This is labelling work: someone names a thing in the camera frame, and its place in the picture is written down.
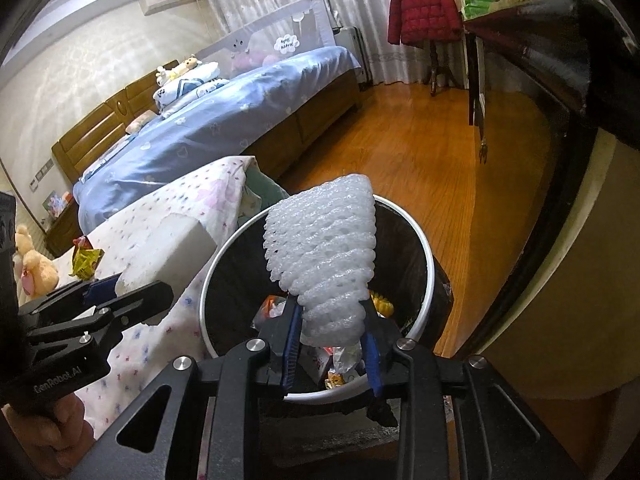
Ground plush toys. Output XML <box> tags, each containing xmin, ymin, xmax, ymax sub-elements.
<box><xmin>155</xmin><ymin>55</ymin><xmax>201</xmax><ymax>83</ymax></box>

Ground red puffer jacket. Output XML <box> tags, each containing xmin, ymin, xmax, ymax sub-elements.
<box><xmin>387</xmin><ymin>0</ymin><xmax>463</xmax><ymax>47</ymax></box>

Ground wooden headboard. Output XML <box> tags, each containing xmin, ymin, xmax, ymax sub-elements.
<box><xmin>51</xmin><ymin>67</ymin><xmax>173</xmax><ymax>186</ymax></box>

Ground bed with blue sheet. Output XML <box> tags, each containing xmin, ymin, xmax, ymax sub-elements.
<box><xmin>72</xmin><ymin>45</ymin><xmax>363</xmax><ymax>233</ymax></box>

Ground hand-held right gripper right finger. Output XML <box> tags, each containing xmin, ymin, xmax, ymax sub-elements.
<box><xmin>357</xmin><ymin>297</ymin><xmax>586</xmax><ymax>480</ymax></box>

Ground yellow snack packet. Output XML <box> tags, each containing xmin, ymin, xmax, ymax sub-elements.
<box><xmin>68</xmin><ymin>239</ymin><xmax>106</xmax><ymax>281</ymax></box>

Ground red white box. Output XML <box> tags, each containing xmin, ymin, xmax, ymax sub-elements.
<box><xmin>299</xmin><ymin>344</ymin><xmax>333</xmax><ymax>386</ymax></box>

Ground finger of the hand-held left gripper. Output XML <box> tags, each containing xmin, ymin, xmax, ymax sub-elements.
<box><xmin>27</xmin><ymin>281</ymin><xmax>175</xmax><ymax>348</ymax></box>
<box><xmin>17</xmin><ymin>274</ymin><xmax>123</xmax><ymax>328</ymax></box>

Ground wooden nightstand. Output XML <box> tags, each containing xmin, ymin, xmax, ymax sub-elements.
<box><xmin>45</xmin><ymin>200</ymin><xmax>83</xmax><ymax>258</ymax></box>

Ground pink pillow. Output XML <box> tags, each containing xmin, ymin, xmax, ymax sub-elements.
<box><xmin>125</xmin><ymin>111</ymin><xmax>157</xmax><ymax>134</ymax></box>

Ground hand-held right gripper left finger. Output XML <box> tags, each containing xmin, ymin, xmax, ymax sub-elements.
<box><xmin>87</xmin><ymin>297</ymin><xmax>303</xmax><ymax>480</ymax></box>

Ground white foam block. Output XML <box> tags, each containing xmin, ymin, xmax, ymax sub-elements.
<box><xmin>115</xmin><ymin>213</ymin><xmax>218</xmax><ymax>328</ymax></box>

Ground silver suitcase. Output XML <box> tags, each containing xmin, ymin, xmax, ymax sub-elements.
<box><xmin>332</xmin><ymin>25</ymin><xmax>372</xmax><ymax>92</ymax></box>

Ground person's left hand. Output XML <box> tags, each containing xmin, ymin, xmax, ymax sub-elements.
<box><xmin>0</xmin><ymin>392</ymin><xmax>98</xmax><ymax>466</ymax></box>

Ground orange packet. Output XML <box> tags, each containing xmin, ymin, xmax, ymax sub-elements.
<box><xmin>252</xmin><ymin>295</ymin><xmax>288</xmax><ymax>331</ymax></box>

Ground blue white folded quilt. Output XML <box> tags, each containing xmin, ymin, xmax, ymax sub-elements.
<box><xmin>152</xmin><ymin>60</ymin><xmax>231</xmax><ymax>118</ymax></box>

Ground dark wooden coat rack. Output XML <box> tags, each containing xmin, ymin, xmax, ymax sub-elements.
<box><xmin>395</xmin><ymin>0</ymin><xmax>458</xmax><ymax>97</ymax></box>

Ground beige teddy bear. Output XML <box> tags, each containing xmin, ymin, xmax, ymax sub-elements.
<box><xmin>10</xmin><ymin>225</ymin><xmax>58</xmax><ymax>296</ymax></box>

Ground picture frame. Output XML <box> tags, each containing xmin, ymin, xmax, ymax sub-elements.
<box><xmin>42</xmin><ymin>191</ymin><xmax>71</xmax><ymax>218</ymax></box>

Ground black cabinet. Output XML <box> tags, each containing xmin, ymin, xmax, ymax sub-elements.
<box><xmin>462</xmin><ymin>0</ymin><xmax>640</xmax><ymax>361</ymax></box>

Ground grey bed guard rail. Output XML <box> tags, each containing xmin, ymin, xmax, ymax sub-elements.
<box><xmin>192</xmin><ymin>0</ymin><xmax>336</xmax><ymax>73</ymax></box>

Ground white bin with black bag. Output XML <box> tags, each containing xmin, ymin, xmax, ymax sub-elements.
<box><xmin>198</xmin><ymin>195</ymin><xmax>453</xmax><ymax>406</ymax></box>

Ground white foam net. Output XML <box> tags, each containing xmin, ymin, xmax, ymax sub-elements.
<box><xmin>262</xmin><ymin>172</ymin><xmax>377</xmax><ymax>351</ymax></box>

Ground yellow ribbed object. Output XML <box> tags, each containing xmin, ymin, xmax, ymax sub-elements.
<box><xmin>367</xmin><ymin>290</ymin><xmax>393</xmax><ymax>318</ymax></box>

